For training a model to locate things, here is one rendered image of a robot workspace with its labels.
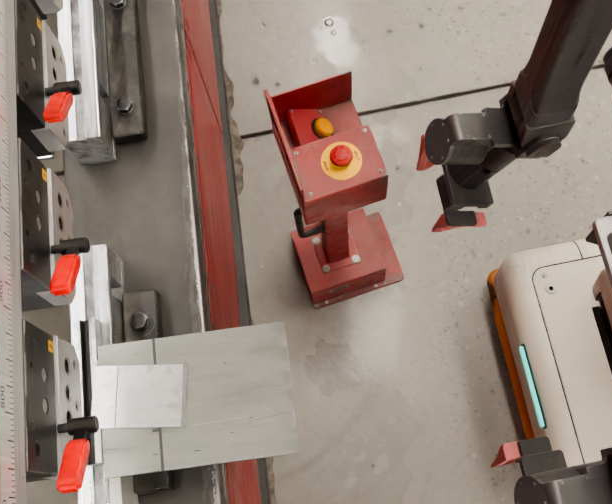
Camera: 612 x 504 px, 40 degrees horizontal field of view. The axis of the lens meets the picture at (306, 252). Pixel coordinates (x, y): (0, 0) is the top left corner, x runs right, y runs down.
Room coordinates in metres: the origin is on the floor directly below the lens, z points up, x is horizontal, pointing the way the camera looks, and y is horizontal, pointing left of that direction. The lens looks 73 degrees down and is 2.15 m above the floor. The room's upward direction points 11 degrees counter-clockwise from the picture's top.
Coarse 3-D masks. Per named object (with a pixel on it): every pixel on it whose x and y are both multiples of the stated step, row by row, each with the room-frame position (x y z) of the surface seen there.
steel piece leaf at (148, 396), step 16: (128, 368) 0.24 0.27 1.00; (144, 368) 0.24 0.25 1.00; (160, 368) 0.24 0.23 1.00; (176, 368) 0.23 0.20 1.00; (128, 384) 0.22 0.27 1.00; (144, 384) 0.22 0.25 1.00; (160, 384) 0.21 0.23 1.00; (176, 384) 0.21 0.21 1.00; (128, 400) 0.20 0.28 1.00; (144, 400) 0.20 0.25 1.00; (160, 400) 0.19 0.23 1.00; (176, 400) 0.19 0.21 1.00; (128, 416) 0.18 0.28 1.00; (144, 416) 0.17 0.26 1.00; (160, 416) 0.17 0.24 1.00; (176, 416) 0.17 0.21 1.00
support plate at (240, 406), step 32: (128, 352) 0.27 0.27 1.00; (160, 352) 0.26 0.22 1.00; (192, 352) 0.25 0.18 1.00; (224, 352) 0.24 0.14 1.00; (256, 352) 0.23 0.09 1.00; (192, 384) 0.21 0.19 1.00; (224, 384) 0.20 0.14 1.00; (256, 384) 0.19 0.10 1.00; (288, 384) 0.18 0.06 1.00; (192, 416) 0.16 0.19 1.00; (224, 416) 0.15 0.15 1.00; (256, 416) 0.15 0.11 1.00; (288, 416) 0.14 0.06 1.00; (128, 448) 0.14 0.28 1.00; (192, 448) 0.12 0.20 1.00; (224, 448) 0.11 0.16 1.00; (256, 448) 0.10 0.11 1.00; (288, 448) 0.10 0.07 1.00
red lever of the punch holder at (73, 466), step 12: (72, 420) 0.14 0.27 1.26; (84, 420) 0.14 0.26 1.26; (96, 420) 0.14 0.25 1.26; (60, 432) 0.14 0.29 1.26; (72, 432) 0.13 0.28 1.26; (84, 432) 0.13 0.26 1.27; (72, 444) 0.12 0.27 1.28; (84, 444) 0.12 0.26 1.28; (72, 456) 0.10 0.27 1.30; (84, 456) 0.10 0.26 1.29; (60, 468) 0.09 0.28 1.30; (72, 468) 0.09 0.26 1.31; (84, 468) 0.09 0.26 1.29; (60, 480) 0.08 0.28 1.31; (72, 480) 0.08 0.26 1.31; (60, 492) 0.07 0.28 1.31
